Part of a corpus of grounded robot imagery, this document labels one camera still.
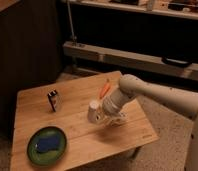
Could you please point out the black handle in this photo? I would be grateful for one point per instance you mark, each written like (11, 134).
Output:
(176, 63)

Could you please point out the metal vertical pole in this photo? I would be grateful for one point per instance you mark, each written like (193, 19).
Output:
(73, 37)

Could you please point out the white bottle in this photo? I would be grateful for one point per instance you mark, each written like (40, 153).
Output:
(102, 119)

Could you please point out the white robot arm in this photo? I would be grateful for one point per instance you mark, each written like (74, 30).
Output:
(181, 101)

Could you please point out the wooden table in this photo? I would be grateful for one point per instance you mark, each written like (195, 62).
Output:
(86, 142)

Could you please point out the green plate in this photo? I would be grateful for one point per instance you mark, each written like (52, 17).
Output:
(50, 157)

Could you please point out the orange carrot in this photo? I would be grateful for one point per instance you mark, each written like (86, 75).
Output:
(105, 89)

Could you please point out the white upside-down cup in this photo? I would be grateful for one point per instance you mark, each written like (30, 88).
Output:
(94, 113)

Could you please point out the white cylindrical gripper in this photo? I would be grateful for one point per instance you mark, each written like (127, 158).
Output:
(112, 105)

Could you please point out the upper shelf with items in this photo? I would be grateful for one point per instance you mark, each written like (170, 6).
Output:
(187, 9)

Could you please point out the small black white box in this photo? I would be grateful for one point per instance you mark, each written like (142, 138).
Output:
(55, 100)

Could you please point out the grey metal shelf beam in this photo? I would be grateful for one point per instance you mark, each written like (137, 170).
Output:
(129, 59)

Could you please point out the blue sponge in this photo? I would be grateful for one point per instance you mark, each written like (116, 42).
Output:
(49, 143)

